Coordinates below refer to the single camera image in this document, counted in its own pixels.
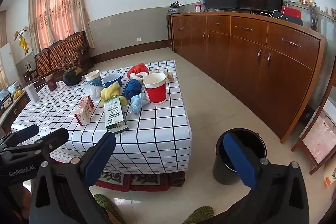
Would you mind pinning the black trash bin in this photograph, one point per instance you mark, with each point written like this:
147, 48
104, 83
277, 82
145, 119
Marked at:
220, 174

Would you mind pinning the black white checked tablecloth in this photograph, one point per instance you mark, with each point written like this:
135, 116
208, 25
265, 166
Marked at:
147, 140

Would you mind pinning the low wooden side cabinet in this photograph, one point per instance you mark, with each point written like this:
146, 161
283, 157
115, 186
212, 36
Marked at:
15, 111

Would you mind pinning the long wooden cabinet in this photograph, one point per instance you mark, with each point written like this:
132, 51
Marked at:
249, 61

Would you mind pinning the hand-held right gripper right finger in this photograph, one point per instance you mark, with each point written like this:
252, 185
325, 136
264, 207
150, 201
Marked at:
240, 161

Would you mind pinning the brown tea tin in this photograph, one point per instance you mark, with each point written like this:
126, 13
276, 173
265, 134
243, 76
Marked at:
51, 83

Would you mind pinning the white blue paper cup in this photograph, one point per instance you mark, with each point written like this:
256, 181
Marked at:
94, 81

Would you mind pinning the blue plastic bag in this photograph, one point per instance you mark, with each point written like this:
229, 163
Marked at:
132, 88

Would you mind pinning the white paper towel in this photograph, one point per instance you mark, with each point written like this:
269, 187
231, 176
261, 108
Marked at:
136, 76

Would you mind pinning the red patterned rug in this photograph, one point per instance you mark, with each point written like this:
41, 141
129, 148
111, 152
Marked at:
118, 182

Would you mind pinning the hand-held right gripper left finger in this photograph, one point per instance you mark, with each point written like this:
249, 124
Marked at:
99, 158

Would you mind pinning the small potted plant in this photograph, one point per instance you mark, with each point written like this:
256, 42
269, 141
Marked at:
174, 7

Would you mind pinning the wooden sofa bench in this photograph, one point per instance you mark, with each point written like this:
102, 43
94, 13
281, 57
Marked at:
57, 52

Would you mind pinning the yellow cloth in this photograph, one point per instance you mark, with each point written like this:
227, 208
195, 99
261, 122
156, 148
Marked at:
111, 91

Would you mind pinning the red tin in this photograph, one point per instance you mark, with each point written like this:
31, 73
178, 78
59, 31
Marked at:
198, 7

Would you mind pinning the white box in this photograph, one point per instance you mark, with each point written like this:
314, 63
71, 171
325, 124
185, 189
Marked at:
32, 94

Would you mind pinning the green striped slipper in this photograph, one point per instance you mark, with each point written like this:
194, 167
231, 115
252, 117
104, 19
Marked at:
107, 205
200, 213

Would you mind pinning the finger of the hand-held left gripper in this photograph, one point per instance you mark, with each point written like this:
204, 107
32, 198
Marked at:
25, 132
52, 140

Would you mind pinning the red plastic bag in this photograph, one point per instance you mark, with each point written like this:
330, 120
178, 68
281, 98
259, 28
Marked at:
137, 69

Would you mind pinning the red box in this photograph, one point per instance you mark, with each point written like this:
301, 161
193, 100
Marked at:
291, 13

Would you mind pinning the clear plastic bag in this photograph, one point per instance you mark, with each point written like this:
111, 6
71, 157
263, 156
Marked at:
92, 90

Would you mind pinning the spray bottle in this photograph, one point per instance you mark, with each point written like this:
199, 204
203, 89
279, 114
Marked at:
203, 5

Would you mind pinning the stand with yellow cloth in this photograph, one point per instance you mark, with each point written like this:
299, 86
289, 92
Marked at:
24, 44

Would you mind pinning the beige paper wad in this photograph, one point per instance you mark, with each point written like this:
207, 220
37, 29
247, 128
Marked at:
169, 76

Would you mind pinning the yellow fruits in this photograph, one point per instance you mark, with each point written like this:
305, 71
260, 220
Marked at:
18, 93

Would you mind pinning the beige embroidered curtain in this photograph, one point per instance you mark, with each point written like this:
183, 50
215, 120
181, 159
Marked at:
57, 8

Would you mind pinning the green white milk carton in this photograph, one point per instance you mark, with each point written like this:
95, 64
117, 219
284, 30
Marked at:
114, 115

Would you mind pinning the wooden chair with pink cushion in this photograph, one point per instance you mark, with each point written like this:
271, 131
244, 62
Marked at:
319, 142

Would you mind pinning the white appliance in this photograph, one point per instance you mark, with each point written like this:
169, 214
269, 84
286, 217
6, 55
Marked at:
8, 61

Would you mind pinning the red paper cup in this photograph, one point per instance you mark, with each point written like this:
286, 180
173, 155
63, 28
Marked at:
156, 92

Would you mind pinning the vase with dried branches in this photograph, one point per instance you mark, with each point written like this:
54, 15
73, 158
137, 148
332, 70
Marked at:
314, 20

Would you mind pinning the red white carton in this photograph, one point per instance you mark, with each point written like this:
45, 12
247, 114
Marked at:
84, 111

